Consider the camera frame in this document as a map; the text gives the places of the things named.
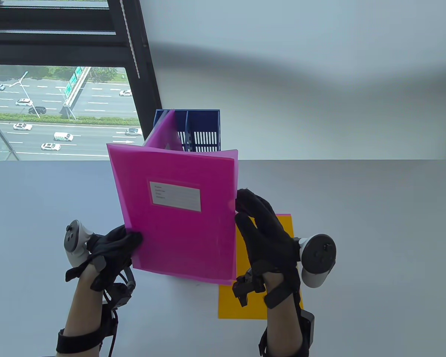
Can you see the person's left hand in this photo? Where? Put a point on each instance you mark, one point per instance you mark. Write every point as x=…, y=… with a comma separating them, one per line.
x=111, y=247

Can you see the person's right hand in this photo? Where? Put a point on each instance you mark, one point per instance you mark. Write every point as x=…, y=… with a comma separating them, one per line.
x=271, y=245

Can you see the yellow cardstock sheet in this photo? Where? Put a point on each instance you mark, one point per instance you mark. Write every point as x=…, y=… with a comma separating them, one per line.
x=241, y=305

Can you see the pink translucent L-shaped folder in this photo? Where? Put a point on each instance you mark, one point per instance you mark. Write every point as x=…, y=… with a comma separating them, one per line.
x=163, y=134
x=178, y=241

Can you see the person's left forearm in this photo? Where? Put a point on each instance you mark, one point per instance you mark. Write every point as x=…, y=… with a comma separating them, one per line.
x=83, y=308

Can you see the black box on right forearm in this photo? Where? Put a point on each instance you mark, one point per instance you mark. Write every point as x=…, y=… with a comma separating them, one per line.
x=307, y=329

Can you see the person's right forearm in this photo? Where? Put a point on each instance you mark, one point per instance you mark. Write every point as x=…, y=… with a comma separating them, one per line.
x=284, y=323

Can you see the grey left hand controller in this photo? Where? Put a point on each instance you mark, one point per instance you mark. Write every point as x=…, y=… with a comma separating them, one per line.
x=72, y=238

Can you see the grey hand controller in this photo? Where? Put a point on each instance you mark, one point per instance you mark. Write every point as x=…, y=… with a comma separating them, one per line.
x=319, y=253
x=72, y=238

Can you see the grey right hand controller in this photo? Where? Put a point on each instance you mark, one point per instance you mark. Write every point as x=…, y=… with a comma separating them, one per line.
x=319, y=253

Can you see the blue perforated file holder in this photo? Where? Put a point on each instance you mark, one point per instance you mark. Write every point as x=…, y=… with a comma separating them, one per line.
x=204, y=121

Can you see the grey slanted metal strut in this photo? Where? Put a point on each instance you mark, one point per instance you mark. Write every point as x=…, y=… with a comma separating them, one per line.
x=2, y=135

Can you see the grey street lamp pole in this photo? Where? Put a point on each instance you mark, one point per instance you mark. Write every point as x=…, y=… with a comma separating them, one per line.
x=29, y=98

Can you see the green road sign gantry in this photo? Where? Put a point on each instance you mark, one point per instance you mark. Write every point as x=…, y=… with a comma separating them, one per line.
x=73, y=80

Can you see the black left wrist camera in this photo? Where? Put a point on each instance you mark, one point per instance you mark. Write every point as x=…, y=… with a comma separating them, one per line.
x=119, y=293

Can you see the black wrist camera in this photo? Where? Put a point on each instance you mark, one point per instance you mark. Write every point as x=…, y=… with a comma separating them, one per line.
x=243, y=288
x=119, y=293

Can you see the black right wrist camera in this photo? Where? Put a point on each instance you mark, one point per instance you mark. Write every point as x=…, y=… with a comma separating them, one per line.
x=243, y=288

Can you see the black window frame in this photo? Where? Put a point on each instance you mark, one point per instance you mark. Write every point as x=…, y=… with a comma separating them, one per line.
x=145, y=85

